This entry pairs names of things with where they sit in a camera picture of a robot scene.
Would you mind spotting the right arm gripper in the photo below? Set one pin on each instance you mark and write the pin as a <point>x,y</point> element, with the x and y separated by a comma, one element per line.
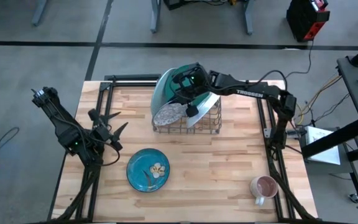
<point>191,82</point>

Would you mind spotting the white paper sheet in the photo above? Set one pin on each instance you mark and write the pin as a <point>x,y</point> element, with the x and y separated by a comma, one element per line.
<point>322,146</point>

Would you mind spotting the caster wheel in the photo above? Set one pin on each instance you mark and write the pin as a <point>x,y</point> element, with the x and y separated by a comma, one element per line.
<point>354,197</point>

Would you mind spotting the green plate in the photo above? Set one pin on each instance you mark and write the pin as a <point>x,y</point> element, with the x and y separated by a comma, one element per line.
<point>205,98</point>

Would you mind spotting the black diagonal beam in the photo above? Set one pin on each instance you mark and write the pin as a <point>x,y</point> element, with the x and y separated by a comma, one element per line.
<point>331,140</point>

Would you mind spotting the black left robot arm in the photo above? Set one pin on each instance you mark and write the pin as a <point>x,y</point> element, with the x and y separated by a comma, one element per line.
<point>64,130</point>

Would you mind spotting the black aluminium table frame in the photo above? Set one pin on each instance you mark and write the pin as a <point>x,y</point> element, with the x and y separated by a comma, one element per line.
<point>261,105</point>

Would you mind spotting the black red tool case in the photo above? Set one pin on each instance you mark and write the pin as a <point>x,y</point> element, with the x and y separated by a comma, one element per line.
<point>303,18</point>

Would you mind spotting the grey side table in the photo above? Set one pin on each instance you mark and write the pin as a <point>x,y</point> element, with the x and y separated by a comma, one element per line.
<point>353,81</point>

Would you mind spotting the blue white patterned plate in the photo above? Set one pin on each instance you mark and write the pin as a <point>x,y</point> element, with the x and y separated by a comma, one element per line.
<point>169,113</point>

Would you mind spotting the grey table leg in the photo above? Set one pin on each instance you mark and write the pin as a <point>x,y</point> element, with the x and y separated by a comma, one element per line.
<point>39,12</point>
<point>156,15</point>
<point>248,18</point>

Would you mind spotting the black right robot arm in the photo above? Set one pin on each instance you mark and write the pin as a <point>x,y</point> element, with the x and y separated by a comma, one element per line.
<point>253,90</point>

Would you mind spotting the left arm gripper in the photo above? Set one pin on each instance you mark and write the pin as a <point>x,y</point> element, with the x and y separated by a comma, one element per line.
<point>104,133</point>

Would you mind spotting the black bar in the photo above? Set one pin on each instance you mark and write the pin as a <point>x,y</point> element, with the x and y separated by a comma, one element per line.
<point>132,76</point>

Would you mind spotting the black equipment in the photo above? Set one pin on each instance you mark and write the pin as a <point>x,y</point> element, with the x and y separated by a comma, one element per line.
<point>197,2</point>

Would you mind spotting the pink mug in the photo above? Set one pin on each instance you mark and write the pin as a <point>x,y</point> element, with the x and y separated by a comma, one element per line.
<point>264,186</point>

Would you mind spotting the pale blue plate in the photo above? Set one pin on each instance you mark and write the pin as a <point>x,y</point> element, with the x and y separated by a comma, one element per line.
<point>160,90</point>

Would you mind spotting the black table leg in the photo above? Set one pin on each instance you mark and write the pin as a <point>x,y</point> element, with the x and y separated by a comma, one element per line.
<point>356,177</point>

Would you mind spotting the teal flower plate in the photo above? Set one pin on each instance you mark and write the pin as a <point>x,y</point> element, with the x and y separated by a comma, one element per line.
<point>145,165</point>

